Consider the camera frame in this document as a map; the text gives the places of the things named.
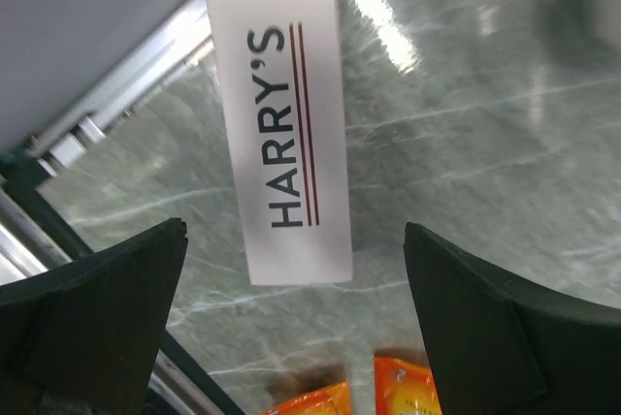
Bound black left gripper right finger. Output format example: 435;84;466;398
404;223;620;414

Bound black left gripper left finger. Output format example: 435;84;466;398
1;218;188;414

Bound orange razor pack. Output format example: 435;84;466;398
374;348;441;415
262;381;352;415

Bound white Harry's box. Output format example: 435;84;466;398
207;0;353;285

